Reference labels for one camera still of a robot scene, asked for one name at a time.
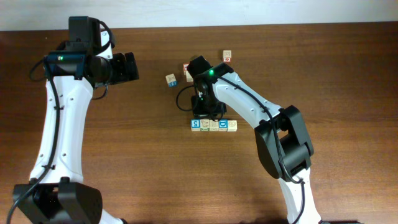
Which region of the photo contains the block 5 with green side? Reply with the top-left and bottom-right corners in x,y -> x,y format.
209,120 -> 219,131

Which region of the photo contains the block with red bottom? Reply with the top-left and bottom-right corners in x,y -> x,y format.
223,50 -> 232,63

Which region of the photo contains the block Y with blue side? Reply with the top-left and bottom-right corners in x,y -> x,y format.
165,73 -> 177,88

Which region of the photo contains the block Z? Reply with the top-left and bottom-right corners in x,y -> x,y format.
185,71 -> 193,82

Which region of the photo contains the left black camera cable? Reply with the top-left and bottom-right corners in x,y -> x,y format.
6,21 -> 116,224

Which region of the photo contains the black camera cable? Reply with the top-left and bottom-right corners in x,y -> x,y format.
175,85 -> 197,112
6,21 -> 116,224

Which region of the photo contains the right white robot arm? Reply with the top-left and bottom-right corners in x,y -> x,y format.
187,56 -> 322,224

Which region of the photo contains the red A block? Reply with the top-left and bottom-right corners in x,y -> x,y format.
183,63 -> 189,75

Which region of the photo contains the blue 5 block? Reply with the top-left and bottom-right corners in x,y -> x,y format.
190,119 -> 201,131

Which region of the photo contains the block with animal drawing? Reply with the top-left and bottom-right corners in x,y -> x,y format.
200,119 -> 210,131

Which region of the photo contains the block with blue T side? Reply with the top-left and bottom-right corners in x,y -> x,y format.
227,120 -> 238,132

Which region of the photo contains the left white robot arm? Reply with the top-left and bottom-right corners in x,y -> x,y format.
12,16 -> 139,223

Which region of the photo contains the blue D block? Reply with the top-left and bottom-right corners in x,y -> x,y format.
218,119 -> 228,131

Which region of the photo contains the right black camera cable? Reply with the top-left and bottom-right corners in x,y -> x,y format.
175,85 -> 197,112

